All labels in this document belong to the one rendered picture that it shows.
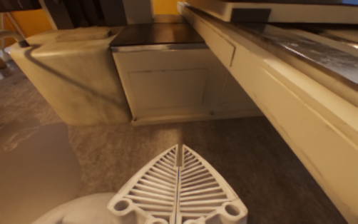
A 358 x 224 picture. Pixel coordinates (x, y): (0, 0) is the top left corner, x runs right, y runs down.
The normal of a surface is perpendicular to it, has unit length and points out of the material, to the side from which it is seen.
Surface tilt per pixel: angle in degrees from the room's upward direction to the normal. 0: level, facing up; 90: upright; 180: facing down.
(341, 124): 90
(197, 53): 90
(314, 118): 90
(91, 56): 90
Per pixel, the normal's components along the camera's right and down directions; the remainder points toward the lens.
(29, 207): 0.00, -0.73
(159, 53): 0.10, 0.68
